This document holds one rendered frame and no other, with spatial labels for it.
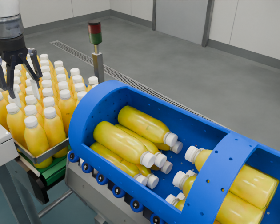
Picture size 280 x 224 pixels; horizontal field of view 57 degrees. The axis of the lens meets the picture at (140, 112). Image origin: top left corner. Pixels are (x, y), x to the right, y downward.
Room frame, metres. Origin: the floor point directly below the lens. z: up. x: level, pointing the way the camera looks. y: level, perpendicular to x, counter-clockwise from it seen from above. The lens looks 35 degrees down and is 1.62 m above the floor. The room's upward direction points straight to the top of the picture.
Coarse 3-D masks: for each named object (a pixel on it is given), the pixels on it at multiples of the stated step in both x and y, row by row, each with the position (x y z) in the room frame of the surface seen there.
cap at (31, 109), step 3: (30, 105) 0.77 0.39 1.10; (33, 105) 0.77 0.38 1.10; (24, 108) 0.75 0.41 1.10; (27, 108) 0.75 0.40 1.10; (30, 108) 0.75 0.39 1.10; (33, 108) 0.75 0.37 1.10; (27, 111) 0.74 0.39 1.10; (30, 111) 0.74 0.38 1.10; (33, 111) 0.74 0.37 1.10; (27, 114) 0.74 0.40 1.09; (30, 114) 0.74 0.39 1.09
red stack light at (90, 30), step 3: (99, 24) 1.24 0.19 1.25; (90, 27) 1.23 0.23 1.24; (93, 27) 1.22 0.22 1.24; (96, 27) 1.23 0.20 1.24; (99, 27) 1.24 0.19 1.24; (90, 30) 1.23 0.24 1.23; (93, 30) 1.22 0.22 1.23; (96, 30) 1.23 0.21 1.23; (99, 30) 1.24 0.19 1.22; (93, 33) 1.22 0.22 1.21; (96, 33) 1.23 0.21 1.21
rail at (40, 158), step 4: (64, 140) 0.72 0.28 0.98; (68, 140) 0.73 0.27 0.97; (56, 144) 0.70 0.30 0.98; (60, 144) 0.70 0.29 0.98; (64, 144) 0.72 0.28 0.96; (68, 144) 0.73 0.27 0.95; (52, 148) 0.68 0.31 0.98; (56, 148) 0.69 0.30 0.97; (60, 148) 0.70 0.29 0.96; (44, 152) 0.66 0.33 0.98; (48, 152) 0.66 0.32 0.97; (52, 152) 0.68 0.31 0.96; (56, 152) 0.69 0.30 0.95; (36, 156) 0.64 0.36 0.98; (40, 156) 0.64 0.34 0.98; (44, 156) 0.65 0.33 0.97; (48, 156) 0.66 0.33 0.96; (36, 160) 0.63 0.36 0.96; (40, 160) 0.64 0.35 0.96
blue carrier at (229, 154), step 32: (96, 96) 0.63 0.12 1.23; (128, 96) 0.78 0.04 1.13; (192, 128) 0.62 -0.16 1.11; (224, 128) 0.49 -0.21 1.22; (96, 160) 0.50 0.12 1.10; (224, 160) 0.38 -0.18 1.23; (256, 160) 0.49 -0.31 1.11; (128, 192) 0.43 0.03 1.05; (160, 192) 0.50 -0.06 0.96; (192, 192) 0.34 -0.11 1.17; (224, 192) 0.32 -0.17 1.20
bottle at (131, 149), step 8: (96, 128) 0.60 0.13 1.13; (104, 128) 0.59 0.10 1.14; (112, 128) 0.59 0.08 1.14; (96, 136) 0.58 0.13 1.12; (104, 136) 0.57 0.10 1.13; (112, 136) 0.56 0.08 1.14; (120, 136) 0.56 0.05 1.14; (128, 136) 0.55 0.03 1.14; (104, 144) 0.56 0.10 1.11; (112, 144) 0.54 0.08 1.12; (120, 144) 0.53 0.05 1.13; (128, 144) 0.53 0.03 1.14; (136, 144) 0.52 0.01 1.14; (120, 152) 0.52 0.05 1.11; (128, 152) 0.51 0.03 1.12; (136, 152) 0.50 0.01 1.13; (144, 152) 0.51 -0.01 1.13; (128, 160) 0.50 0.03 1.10; (136, 160) 0.50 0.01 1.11
